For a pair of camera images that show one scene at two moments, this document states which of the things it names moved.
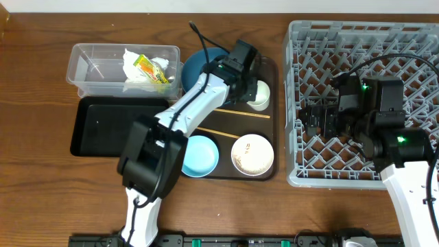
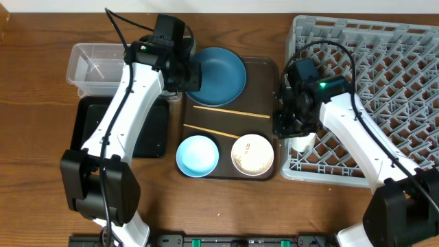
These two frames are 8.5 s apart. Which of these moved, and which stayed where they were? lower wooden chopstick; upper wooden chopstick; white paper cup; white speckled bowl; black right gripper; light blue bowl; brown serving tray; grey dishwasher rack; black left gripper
Moved: white paper cup; black left gripper; black right gripper
Stayed: grey dishwasher rack; white speckled bowl; light blue bowl; lower wooden chopstick; brown serving tray; upper wooden chopstick
